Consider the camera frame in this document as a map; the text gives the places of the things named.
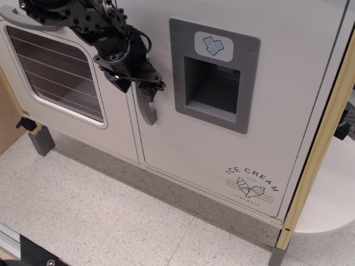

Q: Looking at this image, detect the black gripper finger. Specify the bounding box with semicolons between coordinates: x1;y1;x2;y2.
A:
139;83;164;102
104;72;130;93

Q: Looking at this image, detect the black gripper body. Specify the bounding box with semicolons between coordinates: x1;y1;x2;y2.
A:
93;38;165;87

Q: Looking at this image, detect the grey fridge door handle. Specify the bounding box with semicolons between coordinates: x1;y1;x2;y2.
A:
135;58;158;126

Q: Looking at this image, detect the white toy fridge door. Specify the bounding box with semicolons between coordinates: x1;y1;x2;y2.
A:
117;1;354;224

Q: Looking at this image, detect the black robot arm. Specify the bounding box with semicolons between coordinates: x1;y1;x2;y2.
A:
19;1;165;103

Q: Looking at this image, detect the grey ice dispenser panel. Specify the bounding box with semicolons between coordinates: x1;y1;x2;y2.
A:
169;18;261;134

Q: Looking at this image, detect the white oven door with window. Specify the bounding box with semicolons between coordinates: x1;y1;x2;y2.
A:
1;20;138;162

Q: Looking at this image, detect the black clamp knob left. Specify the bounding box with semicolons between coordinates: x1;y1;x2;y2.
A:
16;117;37;131

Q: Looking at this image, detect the wooden side panel left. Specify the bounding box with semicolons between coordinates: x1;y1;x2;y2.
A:
1;69;24;155

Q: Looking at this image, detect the white toy kitchen cabinet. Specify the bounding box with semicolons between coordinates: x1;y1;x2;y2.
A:
277;0;355;225

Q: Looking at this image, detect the black clamp at right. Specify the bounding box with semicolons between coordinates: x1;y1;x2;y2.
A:
334;101;354;140

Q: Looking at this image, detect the grey right foot cap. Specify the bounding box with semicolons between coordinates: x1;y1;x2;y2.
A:
268;248;286;266

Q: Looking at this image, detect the white round table base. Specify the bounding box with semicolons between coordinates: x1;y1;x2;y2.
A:
294;136;354;236

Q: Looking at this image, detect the grey oven door handle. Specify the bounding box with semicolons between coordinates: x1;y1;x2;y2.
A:
1;5;62;32

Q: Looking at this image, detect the light wooden corner post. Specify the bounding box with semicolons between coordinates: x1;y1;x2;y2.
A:
275;34;354;252

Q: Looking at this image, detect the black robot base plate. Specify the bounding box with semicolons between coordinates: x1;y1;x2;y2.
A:
20;235;69;266

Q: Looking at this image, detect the aluminium rail profile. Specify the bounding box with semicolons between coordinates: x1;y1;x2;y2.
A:
1;223;21;259

